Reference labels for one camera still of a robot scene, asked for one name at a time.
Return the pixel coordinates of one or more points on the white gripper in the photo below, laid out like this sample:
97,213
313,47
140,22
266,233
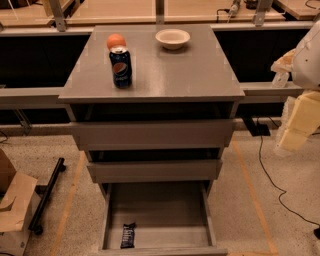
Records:
308,63

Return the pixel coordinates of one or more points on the dark blue rxbar wrapper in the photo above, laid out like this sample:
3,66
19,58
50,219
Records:
128,236

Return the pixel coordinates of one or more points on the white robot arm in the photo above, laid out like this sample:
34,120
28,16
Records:
306,63

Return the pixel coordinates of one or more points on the grey middle drawer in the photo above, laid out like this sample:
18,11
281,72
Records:
155,171

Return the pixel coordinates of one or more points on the grey top drawer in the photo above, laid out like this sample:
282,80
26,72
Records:
152,135

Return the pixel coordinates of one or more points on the grey drawer cabinet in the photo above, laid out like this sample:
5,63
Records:
195,82

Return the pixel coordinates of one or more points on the grey open bottom drawer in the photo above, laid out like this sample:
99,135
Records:
172,219

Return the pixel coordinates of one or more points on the white bowl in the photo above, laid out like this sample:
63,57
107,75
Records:
172,39

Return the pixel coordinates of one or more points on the blue pepsi can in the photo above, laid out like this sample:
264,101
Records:
121,66

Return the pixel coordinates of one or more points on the orange fruit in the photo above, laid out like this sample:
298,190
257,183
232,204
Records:
115,40

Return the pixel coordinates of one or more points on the black metal bar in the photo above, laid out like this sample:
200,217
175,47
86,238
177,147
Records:
44,191

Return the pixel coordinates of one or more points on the brown cardboard box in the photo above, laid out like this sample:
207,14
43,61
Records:
16,207

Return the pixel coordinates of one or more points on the grey metal rail frame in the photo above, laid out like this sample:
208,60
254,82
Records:
246,37

